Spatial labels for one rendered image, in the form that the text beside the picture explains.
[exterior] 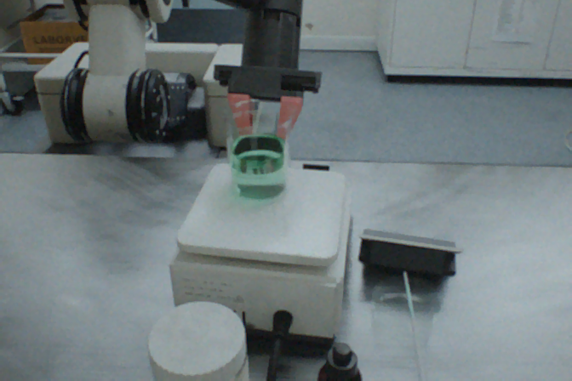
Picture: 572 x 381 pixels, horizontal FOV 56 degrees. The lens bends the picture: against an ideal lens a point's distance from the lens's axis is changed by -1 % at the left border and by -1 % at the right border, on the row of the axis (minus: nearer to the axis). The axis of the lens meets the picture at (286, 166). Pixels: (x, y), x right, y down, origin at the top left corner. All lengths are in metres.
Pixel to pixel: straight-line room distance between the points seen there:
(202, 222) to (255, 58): 0.18
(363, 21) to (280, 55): 2.94
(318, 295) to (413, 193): 0.26
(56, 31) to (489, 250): 2.37
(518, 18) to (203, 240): 2.70
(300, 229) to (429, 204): 0.23
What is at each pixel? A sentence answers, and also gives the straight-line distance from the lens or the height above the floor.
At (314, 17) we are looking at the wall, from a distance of 3.43.
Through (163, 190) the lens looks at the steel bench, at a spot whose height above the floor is 0.75.
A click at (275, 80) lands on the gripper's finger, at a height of 0.90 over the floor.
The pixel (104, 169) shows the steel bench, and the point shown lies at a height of 0.75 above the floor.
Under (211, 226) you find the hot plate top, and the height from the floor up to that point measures 0.84.
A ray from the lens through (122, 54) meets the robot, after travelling 1.26.
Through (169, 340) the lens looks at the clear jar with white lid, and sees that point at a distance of 0.35.
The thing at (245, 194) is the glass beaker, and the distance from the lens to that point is 0.43.
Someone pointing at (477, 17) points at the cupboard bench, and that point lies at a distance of 2.94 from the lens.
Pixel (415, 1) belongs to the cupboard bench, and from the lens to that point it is 2.86.
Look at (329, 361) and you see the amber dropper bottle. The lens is 0.36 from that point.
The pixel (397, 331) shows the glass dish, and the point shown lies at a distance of 0.45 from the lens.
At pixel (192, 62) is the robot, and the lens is 1.66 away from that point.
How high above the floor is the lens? 1.08
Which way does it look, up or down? 30 degrees down
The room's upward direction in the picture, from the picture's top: straight up
